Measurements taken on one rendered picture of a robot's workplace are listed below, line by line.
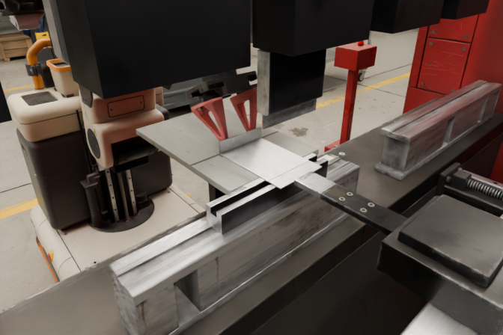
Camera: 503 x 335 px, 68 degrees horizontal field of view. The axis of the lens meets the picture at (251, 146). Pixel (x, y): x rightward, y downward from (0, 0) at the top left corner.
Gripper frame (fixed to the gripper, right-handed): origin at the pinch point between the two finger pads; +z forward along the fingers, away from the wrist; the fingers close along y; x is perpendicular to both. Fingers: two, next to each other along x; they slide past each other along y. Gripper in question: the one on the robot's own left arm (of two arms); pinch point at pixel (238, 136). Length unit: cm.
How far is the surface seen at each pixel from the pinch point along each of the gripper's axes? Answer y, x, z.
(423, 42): 84, 11, -8
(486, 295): -4.8, -34.6, 17.0
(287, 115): -1.2, -13.9, -1.2
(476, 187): 42, -14, 25
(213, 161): -6.6, -1.6, 2.3
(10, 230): -30, 186, 17
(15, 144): -6, 285, -35
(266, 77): -5.5, -17.2, -6.1
